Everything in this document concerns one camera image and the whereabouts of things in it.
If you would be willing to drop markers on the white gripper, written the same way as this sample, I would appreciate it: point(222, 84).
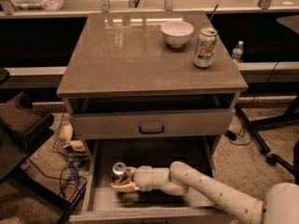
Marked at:
point(143, 174)

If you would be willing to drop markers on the blue silver redbull can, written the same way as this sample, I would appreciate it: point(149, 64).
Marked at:
point(118, 171)

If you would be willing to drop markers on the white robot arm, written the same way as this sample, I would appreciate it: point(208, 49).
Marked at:
point(280, 206)

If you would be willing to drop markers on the grey open middle drawer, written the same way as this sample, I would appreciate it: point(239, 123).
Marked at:
point(103, 205)

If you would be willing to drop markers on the grey closed top drawer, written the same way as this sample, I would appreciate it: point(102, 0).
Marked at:
point(126, 125)

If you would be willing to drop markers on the white green soda can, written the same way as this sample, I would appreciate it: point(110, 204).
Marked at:
point(205, 47)

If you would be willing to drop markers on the grey cabinet with glossy top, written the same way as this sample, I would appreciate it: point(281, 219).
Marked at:
point(122, 64)

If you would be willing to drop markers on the dark wooden chair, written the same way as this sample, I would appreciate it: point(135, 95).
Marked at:
point(23, 131)

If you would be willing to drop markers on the white ceramic bowl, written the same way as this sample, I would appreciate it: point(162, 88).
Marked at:
point(176, 33)

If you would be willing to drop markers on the clear plastic water bottle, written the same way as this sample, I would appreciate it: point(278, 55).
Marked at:
point(238, 51)

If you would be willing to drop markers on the thin metal rod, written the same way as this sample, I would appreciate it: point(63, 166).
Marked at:
point(213, 12)

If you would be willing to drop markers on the black drawer handle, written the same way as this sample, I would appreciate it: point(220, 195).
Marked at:
point(151, 130)

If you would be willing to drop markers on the wire mesh basket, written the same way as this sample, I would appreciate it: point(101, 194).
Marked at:
point(66, 143)

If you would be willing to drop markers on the black power adapter with cable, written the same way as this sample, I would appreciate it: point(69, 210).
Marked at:
point(240, 138)

